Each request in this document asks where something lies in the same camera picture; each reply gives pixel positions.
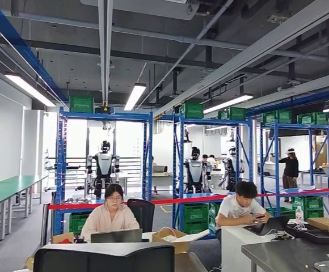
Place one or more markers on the black panel part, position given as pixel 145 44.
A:
pixel 102 262

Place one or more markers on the grey ceiling rail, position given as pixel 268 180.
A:
pixel 105 52

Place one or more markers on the dark humanoid robot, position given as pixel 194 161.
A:
pixel 230 172

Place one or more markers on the red barrier belt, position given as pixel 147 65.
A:
pixel 167 201

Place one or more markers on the cardboard box with red contents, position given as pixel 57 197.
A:
pixel 57 237

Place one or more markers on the green plastic crate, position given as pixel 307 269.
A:
pixel 191 110
pixel 195 212
pixel 321 118
pixel 223 115
pixel 284 116
pixel 269 118
pixel 81 104
pixel 283 213
pixel 214 219
pixel 195 227
pixel 309 208
pixel 79 224
pixel 237 113
pixel 305 119

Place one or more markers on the black office chair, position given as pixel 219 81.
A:
pixel 144 214

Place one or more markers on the clear water bottle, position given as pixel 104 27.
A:
pixel 299 214

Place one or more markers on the silver humanoid robot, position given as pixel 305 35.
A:
pixel 104 165
pixel 194 172

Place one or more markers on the stainless steel table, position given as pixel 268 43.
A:
pixel 280 255

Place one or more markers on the blue steel shelf rack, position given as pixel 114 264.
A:
pixel 181 169
pixel 60 169
pixel 276 161

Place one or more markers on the grey laptop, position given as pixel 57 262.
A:
pixel 116 236

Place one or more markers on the open cardboard box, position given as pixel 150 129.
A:
pixel 175 247

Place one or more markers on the blue overhead beam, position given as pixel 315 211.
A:
pixel 295 104
pixel 8 33

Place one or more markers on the black and yellow hoist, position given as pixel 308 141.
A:
pixel 104 110

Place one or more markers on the white sheet strip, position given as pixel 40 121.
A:
pixel 195 235

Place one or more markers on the black laptop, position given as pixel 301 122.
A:
pixel 275 223

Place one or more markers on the black plastic tray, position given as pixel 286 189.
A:
pixel 298 229
pixel 323 237

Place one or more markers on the light work table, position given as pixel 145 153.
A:
pixel 76 249

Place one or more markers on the person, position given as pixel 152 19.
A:
pixel 107 221
pixel 204 161
pixel 238 210
pixel 212 162
pixel 290 169

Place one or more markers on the black belt barrier post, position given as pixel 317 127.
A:
pixel 45 225

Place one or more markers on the grey roller blind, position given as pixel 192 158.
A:
pixel 10 139

